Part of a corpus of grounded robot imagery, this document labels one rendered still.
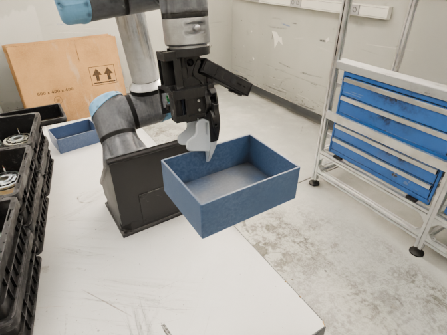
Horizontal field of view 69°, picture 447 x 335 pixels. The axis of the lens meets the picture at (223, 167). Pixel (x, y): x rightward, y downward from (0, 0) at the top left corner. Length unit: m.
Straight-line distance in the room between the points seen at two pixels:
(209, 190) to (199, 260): 0.40
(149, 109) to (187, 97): 0.54
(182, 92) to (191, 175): 0.18
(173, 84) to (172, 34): 0.08
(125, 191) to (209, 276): 0.35
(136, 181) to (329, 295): 1.22
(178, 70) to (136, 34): 0.49
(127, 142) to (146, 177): 0.12
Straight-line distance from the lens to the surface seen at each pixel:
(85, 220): 1.20
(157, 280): 0.96
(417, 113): 1.97
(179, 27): 0.54
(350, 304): 1.86
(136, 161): 0.96
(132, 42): 1.03
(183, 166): 0.62
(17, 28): 3.94
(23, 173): 1.08
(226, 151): 0.65
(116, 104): 1.08
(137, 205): 1.04
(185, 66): 0.56
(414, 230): 2.18
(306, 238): 2.11
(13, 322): 0.85
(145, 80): 1.06
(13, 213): 0.93
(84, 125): 1.80
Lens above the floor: 1.43
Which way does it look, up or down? 32 degrees down
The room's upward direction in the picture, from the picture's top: straight up
